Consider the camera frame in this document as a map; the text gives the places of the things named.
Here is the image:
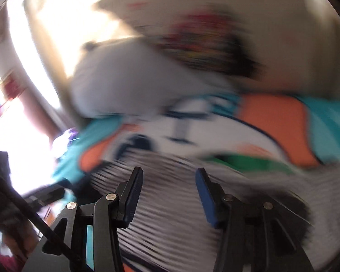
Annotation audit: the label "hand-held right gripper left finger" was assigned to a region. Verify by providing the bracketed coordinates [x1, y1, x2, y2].
[23, 166, 144, 272]

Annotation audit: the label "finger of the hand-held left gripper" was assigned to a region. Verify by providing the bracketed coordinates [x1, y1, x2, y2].
[25, 187, 66, 205]

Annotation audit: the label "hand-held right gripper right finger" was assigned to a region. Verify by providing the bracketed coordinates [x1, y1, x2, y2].
[195, 167, 315, 272]

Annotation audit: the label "striped navy pants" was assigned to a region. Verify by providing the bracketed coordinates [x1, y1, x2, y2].
[89, 150, 340, 272]

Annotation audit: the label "printed cartoon blanket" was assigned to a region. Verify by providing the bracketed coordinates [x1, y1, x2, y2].
[52, 93, 340, 272]

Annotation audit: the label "grey pillow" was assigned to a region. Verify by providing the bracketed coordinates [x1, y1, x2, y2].
[70, 38, 236, 117]

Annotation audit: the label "beige padded headboard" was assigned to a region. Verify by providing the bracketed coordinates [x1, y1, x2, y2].
[23, 0, 136, 125]

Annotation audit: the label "beige floral pillow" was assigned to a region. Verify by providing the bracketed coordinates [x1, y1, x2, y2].
[95, 0, 340, 102]

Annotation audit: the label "black cable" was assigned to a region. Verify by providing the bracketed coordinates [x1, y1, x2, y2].
[0, 163, 81, 265]

